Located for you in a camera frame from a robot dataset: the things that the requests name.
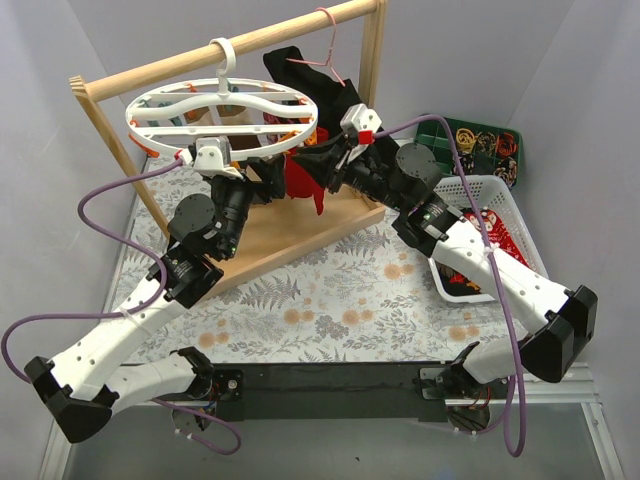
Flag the white round clip hanger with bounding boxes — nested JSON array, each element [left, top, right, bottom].
[[125, 38, 319, 161]]

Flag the red christmas sock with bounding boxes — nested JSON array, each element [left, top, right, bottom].
[[480, 208, 529, 267]]

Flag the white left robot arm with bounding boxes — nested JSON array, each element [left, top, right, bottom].
[[24, 155, 286, 443]]

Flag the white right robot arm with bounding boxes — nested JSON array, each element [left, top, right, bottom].
[[293, 136, 598, 398]]

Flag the wooden clothes rack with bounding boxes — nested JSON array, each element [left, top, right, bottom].
[[69, 1, 387, 296]]

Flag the black hanging sock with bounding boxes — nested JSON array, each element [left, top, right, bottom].
[[262, 46, 399, 178]]

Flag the green compartment tray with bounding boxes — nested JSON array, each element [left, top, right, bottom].
[[415, 118, 524, 189]]

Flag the white plastic basket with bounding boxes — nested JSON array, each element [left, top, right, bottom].
[[429, 175, 547, 303]]

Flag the floral table mat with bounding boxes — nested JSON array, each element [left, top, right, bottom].
[[99, 137, 561, 364]]

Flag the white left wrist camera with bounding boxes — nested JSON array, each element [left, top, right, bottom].
[[174, 137, 243, 179]]

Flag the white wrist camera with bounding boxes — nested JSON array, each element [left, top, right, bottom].
[[340, 103, 382, 146], [174, 137, 243, 179]]

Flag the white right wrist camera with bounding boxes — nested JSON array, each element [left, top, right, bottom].
[[340, 103, 382, 146]]

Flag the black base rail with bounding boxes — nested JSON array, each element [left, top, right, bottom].
[[169, 362, 501, 426]]

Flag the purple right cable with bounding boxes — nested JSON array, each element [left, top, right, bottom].
[[374, 113, 529, 459]]

